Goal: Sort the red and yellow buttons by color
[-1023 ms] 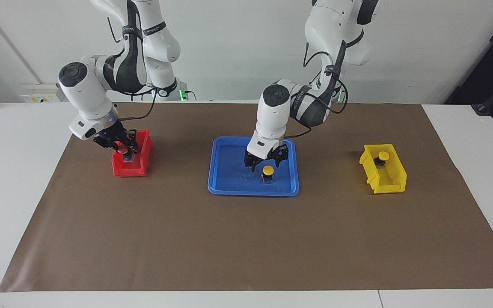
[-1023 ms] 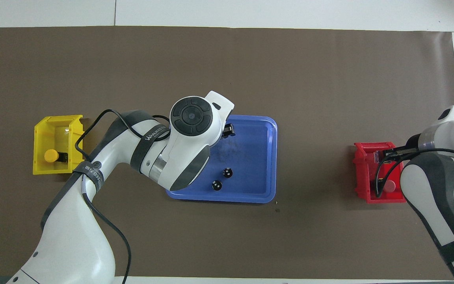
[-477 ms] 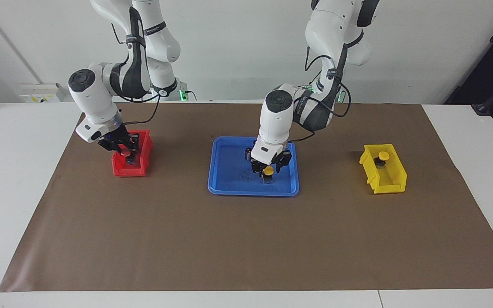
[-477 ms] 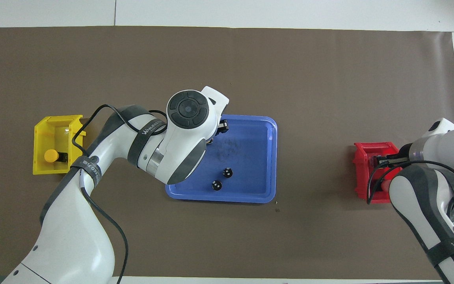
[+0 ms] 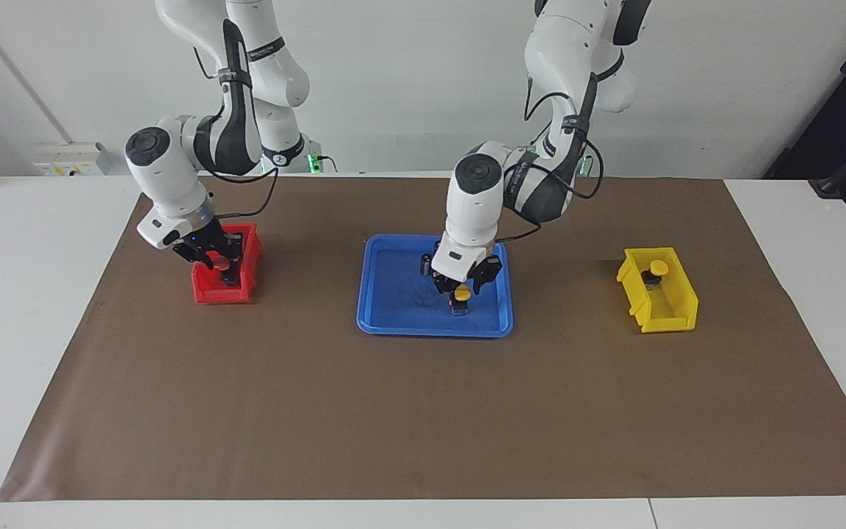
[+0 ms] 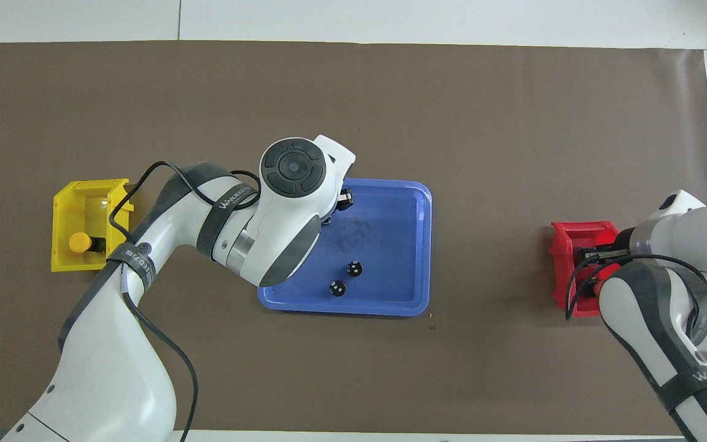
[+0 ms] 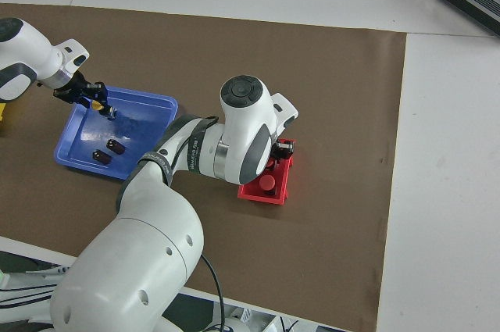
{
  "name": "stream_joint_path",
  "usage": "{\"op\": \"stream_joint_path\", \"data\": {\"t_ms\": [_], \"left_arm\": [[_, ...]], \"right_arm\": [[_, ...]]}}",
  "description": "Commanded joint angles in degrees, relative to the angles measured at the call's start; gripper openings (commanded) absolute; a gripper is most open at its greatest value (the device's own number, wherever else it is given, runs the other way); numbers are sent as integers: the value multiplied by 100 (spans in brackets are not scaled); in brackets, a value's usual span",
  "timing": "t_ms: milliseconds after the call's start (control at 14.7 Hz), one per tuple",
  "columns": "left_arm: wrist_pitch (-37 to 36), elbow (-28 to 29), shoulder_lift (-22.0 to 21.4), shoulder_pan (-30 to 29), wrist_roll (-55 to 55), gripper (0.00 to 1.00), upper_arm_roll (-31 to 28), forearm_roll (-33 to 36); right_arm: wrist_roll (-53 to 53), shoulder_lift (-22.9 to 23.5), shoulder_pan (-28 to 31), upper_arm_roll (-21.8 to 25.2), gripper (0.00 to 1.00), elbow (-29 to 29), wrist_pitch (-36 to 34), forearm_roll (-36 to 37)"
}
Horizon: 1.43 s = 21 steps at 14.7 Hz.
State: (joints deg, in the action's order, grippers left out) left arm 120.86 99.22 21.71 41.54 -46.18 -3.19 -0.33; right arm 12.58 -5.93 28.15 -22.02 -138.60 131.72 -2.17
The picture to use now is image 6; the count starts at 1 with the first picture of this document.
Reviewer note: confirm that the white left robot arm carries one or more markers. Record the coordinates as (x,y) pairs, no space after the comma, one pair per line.
(114,368)

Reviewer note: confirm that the brown table mat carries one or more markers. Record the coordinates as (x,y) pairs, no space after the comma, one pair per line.
(452,380)

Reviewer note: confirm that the yellow push button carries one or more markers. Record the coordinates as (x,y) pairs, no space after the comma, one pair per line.
(79,242)

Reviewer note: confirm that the blue plastic tray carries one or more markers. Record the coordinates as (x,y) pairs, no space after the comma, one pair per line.
(390,245)

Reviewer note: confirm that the yellow plastic bin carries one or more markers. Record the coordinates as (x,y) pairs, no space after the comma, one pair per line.
(68,202)

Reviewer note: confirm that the red plastic bin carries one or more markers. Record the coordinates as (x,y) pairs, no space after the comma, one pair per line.
(565,239)

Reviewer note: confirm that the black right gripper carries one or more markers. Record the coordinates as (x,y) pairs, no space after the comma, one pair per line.
(608,253)

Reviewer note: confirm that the black round knob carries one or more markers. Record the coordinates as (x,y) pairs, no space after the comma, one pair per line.
(337,288)
(354,268)

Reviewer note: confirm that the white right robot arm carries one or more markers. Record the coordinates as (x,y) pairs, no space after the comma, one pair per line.
(666,307)

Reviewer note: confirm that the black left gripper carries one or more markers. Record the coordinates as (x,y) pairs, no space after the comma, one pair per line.
(342,201)

